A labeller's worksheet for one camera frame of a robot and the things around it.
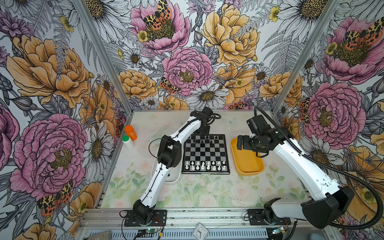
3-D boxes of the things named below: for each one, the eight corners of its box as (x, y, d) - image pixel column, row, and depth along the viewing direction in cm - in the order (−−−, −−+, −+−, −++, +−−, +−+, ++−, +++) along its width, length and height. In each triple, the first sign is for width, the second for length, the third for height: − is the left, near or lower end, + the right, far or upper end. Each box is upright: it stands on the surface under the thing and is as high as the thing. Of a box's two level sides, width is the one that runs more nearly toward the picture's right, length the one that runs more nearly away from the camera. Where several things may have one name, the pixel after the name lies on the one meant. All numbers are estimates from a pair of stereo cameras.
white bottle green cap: (126, 150, 101) (120, 141, 94) (128, 144, 104) (123, 135, 96) (133, 150, 101) (127, 141, 94) (134, 144, 104) (129, 135, 97)
